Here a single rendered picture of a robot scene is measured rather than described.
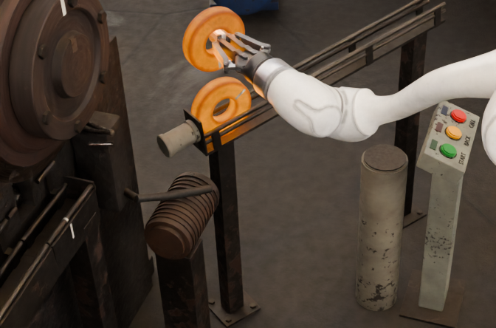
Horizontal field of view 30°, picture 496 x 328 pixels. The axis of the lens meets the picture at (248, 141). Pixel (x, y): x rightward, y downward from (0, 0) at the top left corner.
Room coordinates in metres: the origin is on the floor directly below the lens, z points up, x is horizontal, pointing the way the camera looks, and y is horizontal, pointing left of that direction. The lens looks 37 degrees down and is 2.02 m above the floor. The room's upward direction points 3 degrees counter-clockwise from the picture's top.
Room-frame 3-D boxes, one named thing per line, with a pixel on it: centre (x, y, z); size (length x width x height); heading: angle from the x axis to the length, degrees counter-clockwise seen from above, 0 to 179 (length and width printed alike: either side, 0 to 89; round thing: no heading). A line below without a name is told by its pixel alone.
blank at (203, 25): (1.85, 0.07, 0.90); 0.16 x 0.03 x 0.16; 123
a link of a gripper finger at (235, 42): (1.79, 0.00, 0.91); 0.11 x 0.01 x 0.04; 33
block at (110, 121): (1.70, 0.35, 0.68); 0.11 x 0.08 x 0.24; 69
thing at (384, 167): (1.86, -0.35, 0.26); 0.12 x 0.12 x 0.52
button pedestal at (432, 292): (1.84, -0.51, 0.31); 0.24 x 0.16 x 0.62; 159
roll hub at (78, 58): (1.44, 0.33, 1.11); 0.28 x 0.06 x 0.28; 159
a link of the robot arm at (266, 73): (1.66, -0.06, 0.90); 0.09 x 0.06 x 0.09; 124
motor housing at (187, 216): (1.73, 0.17, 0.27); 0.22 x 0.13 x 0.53; 159
